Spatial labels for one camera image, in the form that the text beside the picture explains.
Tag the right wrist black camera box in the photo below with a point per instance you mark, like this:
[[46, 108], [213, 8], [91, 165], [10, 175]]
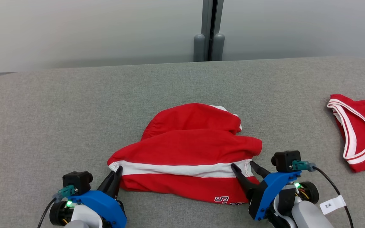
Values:
[[285, 161]]

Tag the grey cylindrical post foot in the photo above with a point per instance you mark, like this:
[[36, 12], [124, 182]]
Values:
[[199, 49], [218, 47]]

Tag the grey metal partition frame post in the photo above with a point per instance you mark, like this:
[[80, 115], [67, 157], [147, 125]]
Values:
[[207, 19]]

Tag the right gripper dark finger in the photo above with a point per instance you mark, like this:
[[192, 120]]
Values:
[[260, 171], [246, 183]]

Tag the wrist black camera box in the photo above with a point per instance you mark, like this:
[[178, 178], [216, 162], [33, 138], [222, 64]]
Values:
[[285, 161], [76, 182]]

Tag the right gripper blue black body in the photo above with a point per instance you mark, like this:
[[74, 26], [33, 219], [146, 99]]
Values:
[[271, 190]]

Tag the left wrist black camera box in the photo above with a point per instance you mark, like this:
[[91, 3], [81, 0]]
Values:
[[76, 182]]

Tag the red shorts with white stripe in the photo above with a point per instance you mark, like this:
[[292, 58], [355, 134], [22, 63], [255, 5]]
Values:
[[185, 145]]

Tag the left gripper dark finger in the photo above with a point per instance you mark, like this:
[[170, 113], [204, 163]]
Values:
[[108, 185], [118, 182]]

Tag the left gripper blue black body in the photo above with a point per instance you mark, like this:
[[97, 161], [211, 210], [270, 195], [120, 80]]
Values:
[[106, 209]]

